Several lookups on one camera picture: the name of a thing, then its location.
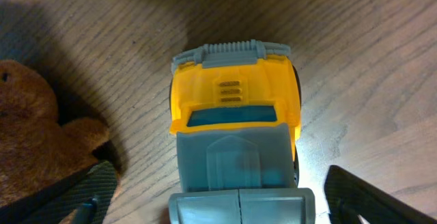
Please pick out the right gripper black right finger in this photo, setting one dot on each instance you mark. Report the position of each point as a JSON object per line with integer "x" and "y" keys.
{"x": 350, "y": 198}

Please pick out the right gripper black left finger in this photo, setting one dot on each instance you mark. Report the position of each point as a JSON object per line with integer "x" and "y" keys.
{"x": 88, "y": 193}

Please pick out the brown plush bear toy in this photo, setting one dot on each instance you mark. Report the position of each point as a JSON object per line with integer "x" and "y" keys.
{"x": 37, "y": 151}

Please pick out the yellow grey toy truck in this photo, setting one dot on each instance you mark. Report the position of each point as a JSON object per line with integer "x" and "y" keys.
{"x": 236, "y": 116}

